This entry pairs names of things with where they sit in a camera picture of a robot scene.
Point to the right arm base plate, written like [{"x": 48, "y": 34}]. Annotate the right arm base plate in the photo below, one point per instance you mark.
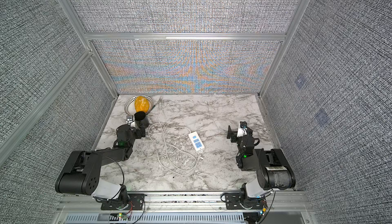
[{"x": 237, "y": 201}]

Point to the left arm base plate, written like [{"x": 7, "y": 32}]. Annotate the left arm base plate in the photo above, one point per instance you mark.
[{"x": 134, "y": 201}]

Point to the silver fork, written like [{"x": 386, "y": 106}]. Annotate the silver fork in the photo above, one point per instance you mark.
[{"x": 157, "y": 103}]

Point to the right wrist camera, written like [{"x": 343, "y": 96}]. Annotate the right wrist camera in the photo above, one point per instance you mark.
[{"x": 242, "y": 129}]

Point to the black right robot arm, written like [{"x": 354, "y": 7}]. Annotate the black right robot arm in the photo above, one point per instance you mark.
[{"x": 273, "y": 172}]

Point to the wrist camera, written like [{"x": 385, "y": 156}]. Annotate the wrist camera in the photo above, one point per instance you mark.
[
  {"x": 242, "y": 129},
  {"x": 130, "y": 120}
]

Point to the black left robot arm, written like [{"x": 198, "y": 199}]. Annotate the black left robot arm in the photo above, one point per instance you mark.
[{"x": 81, "y": 173}]

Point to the white patterned bowl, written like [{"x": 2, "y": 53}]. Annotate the white patterned bowl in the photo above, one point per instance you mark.
[{"x": 129, "y": 106}]

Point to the grey slotted cable duct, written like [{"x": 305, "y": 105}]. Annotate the grey slotted cable duct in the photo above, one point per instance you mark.
[{"x": 156, "y": 218}]

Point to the white blue power strip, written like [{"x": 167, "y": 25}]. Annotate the white blue power strip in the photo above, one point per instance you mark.
[{"x": 196, "y": 141}]

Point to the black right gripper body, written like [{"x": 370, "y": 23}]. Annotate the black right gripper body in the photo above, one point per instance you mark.
[{"x": 235, "y": 139}]

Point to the yellow mesh sponge ball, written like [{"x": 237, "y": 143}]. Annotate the yellow mesh sponge ball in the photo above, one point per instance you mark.
[{"x": 141, "y": 104}]

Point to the aluminium rail frame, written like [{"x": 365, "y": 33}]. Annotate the aluminium rail frame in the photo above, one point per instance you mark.
[{"x": 283, "y": 207}]

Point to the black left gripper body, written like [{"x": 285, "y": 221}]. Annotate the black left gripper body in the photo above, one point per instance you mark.
[{"x": 138, "y": 134}]

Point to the black cup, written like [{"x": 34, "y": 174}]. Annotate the black cup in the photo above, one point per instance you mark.
[{"x": 141, "y": 120}]

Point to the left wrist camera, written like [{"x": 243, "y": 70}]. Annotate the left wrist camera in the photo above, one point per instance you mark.
[{"x": 130, "y": 120}]

